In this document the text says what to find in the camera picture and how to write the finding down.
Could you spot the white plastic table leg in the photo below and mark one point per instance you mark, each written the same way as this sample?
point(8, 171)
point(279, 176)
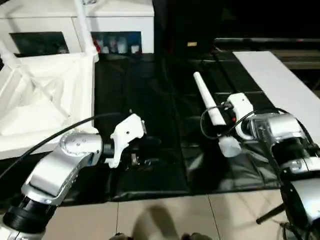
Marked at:
point(85, 30)
point(8, 56)
point(207, 97)

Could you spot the white plastic table top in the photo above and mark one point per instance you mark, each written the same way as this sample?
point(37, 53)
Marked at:
point(50, 105)

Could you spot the black work mat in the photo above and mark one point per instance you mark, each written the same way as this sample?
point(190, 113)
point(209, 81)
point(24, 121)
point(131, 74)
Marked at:
point(155, 112)

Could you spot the flat white board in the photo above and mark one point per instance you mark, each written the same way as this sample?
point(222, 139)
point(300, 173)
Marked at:
point(282, 80)

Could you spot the dark left robot foot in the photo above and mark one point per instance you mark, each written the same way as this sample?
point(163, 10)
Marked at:
point(122, 236)

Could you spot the dark robot foot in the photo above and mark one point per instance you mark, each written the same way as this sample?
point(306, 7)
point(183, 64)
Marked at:
point(195, 236)
point(122, 236)

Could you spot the small tan box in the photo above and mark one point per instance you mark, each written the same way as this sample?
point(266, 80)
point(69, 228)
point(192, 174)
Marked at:
point(192, 44)

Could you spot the black folding stand leg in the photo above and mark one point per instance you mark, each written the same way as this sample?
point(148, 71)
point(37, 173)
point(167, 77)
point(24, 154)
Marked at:
point(271, 213)

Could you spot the dark right robot foot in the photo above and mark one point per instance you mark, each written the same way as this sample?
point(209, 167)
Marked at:
point(195, 236)

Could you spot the small white bottle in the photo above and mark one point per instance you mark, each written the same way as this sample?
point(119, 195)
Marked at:
point(106, 49)
point(135, 49)
point(121, 45)

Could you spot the white cabinet with openings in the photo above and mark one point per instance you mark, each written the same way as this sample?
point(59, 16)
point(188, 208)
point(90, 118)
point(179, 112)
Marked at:
point(75, 17)

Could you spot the small shiny metal ornament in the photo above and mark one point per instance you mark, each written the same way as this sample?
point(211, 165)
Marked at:
point(88, 2)

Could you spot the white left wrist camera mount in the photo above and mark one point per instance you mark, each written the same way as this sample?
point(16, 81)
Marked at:
point(127, 132)

